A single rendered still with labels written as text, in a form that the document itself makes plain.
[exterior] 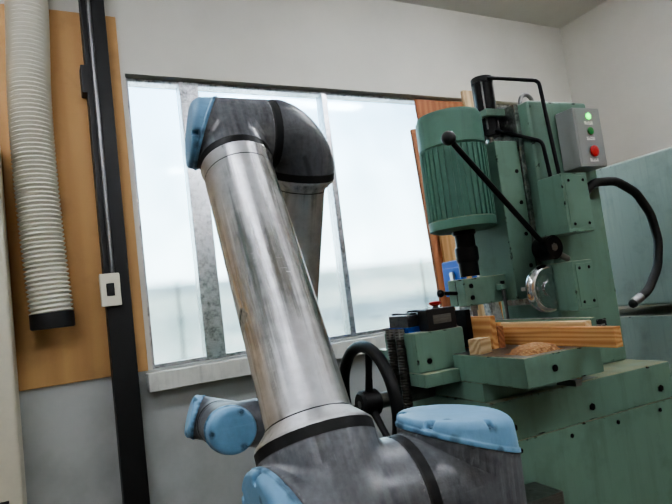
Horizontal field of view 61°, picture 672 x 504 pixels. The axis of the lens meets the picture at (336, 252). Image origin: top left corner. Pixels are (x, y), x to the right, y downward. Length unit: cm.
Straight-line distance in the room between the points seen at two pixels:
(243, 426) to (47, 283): 133
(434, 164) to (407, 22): 211
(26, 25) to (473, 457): 231
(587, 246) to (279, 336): 112
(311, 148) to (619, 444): 102
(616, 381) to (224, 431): 93
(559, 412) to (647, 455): 30
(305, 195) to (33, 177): 154
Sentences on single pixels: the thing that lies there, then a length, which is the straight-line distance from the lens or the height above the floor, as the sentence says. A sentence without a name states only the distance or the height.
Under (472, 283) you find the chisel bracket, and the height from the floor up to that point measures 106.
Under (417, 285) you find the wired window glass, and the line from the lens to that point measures 317.
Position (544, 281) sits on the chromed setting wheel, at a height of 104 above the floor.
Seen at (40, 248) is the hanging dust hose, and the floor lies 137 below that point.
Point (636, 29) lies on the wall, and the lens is 405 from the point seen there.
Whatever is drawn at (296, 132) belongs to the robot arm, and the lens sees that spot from 96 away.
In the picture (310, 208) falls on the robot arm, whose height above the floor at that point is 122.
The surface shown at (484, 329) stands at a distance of 138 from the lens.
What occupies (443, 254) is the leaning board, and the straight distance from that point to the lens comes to 301.
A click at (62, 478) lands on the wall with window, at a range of 256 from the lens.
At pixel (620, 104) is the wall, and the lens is 403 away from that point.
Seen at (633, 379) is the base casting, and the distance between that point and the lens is 158.
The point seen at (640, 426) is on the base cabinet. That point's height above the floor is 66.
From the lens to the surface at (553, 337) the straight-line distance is 133.
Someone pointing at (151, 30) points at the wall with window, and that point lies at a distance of 287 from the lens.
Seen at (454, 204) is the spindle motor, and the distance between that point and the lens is 146.
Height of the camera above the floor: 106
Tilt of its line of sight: 5 degrees up
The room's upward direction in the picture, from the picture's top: 7 degrees counter-clockwise
